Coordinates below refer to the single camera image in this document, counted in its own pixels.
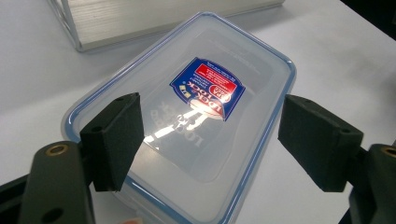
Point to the silver metal box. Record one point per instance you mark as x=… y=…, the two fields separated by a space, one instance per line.
x=149 y=18

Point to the clear plastic container lid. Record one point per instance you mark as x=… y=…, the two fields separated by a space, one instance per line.
x=199 y=124

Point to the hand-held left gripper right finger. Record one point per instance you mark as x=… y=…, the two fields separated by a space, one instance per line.
x=323 y=140

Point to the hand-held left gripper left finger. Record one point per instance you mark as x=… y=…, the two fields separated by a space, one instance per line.
x=106 y=146

